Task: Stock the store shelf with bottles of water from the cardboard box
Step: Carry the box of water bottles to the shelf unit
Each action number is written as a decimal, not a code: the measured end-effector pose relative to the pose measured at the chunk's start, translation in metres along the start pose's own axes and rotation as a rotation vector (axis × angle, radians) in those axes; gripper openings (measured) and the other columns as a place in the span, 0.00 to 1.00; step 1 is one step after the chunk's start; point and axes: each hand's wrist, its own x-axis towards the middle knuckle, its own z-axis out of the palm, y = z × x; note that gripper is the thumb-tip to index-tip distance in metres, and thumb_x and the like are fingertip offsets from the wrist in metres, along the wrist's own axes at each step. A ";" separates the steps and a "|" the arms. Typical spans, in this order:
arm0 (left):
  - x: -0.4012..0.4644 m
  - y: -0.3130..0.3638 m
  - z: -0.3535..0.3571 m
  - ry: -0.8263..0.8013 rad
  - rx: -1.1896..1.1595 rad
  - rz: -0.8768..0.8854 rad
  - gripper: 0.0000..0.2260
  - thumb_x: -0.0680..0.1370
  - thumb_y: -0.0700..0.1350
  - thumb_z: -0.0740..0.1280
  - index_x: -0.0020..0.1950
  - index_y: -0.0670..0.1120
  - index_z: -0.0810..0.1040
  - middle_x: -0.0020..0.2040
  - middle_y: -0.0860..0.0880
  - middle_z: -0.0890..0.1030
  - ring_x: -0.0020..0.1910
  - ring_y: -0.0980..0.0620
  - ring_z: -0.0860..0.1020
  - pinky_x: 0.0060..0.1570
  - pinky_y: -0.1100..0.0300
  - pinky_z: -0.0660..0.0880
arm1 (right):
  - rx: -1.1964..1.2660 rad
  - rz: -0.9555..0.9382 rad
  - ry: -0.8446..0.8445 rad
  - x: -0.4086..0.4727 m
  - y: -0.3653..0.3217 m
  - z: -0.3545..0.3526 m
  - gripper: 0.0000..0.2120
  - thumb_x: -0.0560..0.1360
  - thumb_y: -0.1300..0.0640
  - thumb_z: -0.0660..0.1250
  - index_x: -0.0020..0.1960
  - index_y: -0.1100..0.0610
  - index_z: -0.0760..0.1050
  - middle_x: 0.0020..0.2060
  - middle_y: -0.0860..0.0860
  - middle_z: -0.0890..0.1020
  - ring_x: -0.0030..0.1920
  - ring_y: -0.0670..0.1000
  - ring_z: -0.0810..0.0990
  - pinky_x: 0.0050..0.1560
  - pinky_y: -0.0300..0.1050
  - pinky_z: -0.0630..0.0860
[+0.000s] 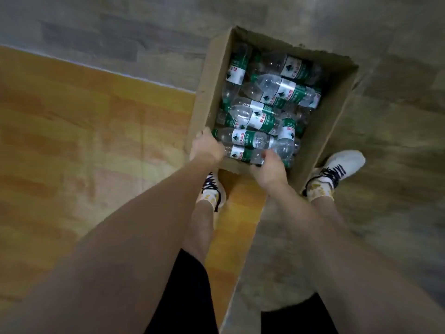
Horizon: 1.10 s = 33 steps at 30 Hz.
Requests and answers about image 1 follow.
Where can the person's right forearm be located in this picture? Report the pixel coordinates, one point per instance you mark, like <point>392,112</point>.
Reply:
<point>347,267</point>

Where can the person's left forearm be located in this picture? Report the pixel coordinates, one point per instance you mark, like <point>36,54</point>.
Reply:
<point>121,257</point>

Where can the person's yellow patterned left sock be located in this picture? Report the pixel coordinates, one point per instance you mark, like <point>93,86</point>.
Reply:
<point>208,198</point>

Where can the person's black shorts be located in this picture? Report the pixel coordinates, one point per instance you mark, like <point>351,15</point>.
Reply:
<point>187,302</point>

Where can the water bottles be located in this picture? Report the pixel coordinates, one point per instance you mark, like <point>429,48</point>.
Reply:
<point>271,97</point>

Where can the person's right hand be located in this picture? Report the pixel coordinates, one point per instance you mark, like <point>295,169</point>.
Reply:
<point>269,172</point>

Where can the person's white left shoe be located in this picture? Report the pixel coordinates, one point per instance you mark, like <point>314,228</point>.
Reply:
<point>210,186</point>

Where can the person's white shoe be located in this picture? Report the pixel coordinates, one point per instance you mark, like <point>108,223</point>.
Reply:
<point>210,186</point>
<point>344,163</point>

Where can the person's left leg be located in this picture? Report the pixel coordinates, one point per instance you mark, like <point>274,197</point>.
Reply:
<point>200,229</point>

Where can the person's yellow patterned right sock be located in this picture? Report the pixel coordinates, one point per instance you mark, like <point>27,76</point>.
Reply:
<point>320,191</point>

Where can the person's yellow patterned sock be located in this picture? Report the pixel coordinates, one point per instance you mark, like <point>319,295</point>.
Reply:
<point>208,198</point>
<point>320,191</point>

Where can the person's leg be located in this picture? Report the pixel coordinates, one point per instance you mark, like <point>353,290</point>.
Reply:
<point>326,210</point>
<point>200,229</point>

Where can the brown cardboard box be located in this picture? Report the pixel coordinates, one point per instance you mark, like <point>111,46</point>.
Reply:
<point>205,97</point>

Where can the person's left hand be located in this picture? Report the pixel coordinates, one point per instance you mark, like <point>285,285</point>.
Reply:
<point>207,147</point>

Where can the person's right leg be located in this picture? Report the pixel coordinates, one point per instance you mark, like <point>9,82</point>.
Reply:
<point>326,210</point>

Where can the person's white right shoe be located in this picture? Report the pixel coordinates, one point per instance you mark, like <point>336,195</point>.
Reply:
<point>344,163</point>

